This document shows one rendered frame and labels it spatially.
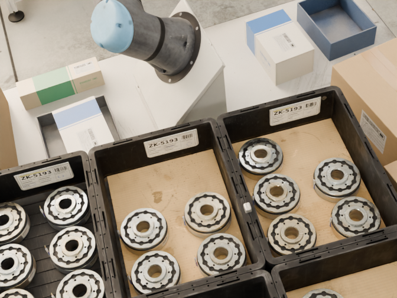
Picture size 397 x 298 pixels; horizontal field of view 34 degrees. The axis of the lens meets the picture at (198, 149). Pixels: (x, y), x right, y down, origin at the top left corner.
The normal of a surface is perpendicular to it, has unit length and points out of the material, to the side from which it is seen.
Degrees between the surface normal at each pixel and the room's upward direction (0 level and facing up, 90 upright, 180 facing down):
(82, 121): 0
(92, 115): 0
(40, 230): 0
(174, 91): 47
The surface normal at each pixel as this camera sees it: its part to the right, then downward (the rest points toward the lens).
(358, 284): -0.10, -0.60
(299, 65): 0.39, 0.71
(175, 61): 0.12, 0.65
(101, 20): -0.70, -0.04
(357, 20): -0.92, 0.37
